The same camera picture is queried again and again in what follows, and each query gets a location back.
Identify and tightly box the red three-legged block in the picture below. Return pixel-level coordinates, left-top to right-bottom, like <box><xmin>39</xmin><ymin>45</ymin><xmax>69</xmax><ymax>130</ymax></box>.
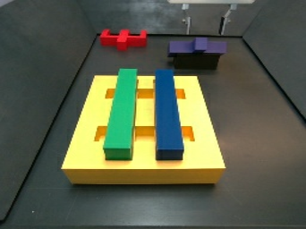
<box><xmin>99</xmin><ymin>29</ymin><xmax>147</xmax><ymax>51</ymax></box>

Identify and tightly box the green bar block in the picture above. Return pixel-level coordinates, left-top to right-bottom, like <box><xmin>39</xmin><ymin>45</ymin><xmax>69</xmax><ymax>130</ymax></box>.
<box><xmin>103</xmin><ymin>69</ymin><xmax>138</xmax><ymax>160</ymax></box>

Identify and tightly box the yellow slotted board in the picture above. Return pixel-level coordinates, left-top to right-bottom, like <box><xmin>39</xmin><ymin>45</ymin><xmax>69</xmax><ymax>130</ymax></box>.
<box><xmin>63</xmin><ymin>75</ymin><xmax>226</xmax><ymax>184</ymax></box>

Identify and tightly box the purple three-legged block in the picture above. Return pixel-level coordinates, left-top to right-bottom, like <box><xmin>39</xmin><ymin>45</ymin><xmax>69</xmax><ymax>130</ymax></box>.
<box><xmin>167</xmin><ymin>38</ymin><xmax>227</xmax><ymax>57</ymax></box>

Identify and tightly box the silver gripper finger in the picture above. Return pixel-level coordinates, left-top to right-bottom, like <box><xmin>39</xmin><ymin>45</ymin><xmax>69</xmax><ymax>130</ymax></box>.
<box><xmin>219</xmin><ymin>4</ymin><xmax>238</xmax><ymax>35</ymax></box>
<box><xmin>182</xmin><ymin>4</ymin><xmax>191</xmax><ymax>35</ymax></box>

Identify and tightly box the blue bar block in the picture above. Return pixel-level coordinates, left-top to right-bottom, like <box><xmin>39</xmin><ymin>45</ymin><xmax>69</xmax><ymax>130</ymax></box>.
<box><xmin>154</xmin><ymin>70</ymin><xmax>184</xmax><ymax>160</ymax></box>

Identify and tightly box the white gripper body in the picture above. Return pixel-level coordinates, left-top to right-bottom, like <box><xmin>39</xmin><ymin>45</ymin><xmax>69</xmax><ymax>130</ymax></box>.
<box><xmin>167</xmin><ymin>0</ymin><xmax>255</xmax><ymax>4</ymax></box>

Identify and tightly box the black angle fixture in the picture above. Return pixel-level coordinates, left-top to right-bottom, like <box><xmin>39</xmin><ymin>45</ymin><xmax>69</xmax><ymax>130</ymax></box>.
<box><xmin>174</xmin><ymin>54</ymin><xmax>220</xmax><ymax>70</ymax></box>

